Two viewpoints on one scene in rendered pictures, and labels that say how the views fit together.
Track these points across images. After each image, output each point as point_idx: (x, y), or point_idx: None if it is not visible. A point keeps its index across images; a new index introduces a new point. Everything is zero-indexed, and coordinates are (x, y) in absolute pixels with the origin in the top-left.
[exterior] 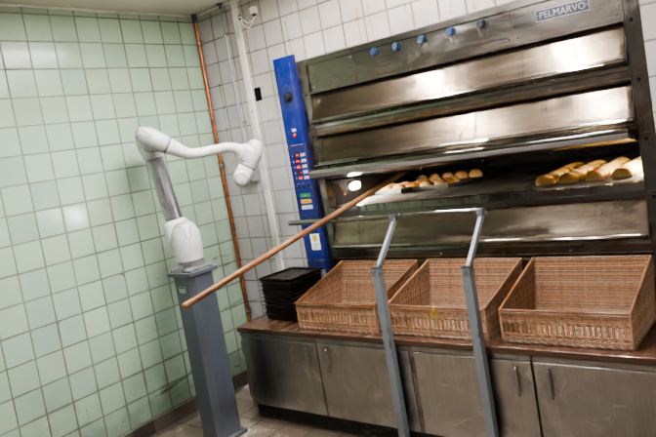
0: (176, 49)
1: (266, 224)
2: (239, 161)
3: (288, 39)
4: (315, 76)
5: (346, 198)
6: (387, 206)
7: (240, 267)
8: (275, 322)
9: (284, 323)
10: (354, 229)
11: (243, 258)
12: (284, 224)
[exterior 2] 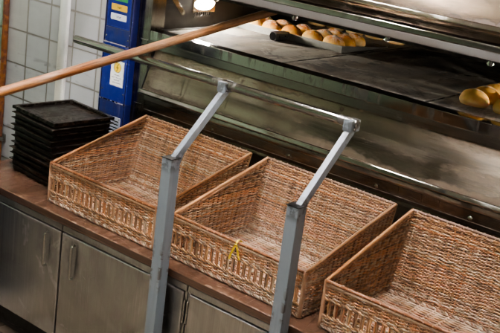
0: None
1: (54, 21)
2: None
3: None
4: None
5: (183, 21)
6: (233, 57)
7: (3, 72)
8: (19, 178)
9: (30, 184)
10: (178, 75)
11: (11, 60)
12: (80, 31)
